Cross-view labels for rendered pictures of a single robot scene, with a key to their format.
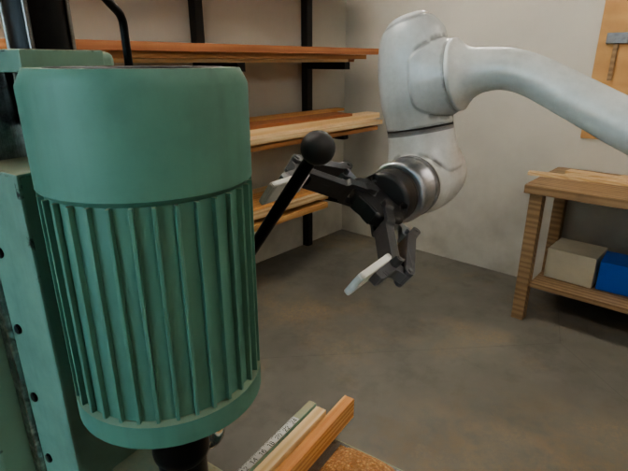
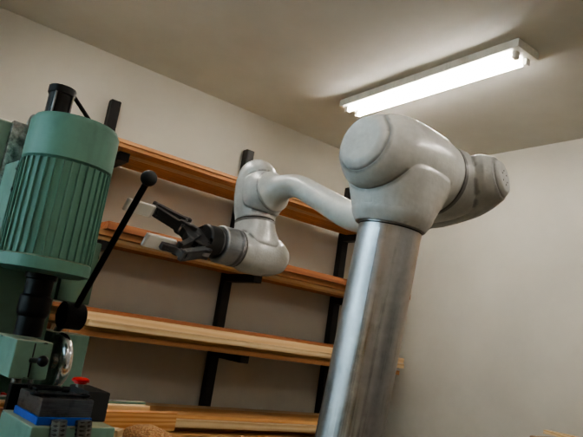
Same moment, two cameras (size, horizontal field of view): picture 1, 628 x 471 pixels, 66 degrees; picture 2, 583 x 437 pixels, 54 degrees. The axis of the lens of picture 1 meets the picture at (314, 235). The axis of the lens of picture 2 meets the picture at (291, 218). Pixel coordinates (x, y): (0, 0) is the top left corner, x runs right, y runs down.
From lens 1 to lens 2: 0.91 m
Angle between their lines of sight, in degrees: 34
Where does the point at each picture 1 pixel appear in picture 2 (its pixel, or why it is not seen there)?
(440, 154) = (254, 231)
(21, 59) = not seen: hidden behind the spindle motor
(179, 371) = (41, 230)
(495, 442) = not seen: outside the picture
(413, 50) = (247, 174)
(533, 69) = (296, 180)
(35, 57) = not seen: hidden behind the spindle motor
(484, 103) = (509, 359)
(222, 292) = (72, 203)
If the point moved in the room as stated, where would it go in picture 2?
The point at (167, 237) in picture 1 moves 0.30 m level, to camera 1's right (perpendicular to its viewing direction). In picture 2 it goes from (56, 171) to (205, 185)
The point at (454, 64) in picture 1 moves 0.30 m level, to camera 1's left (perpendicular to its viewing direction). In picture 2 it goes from (264, 180) to (151, 170)
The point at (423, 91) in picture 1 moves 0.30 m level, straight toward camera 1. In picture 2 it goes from (248, 194) to (177, 151)
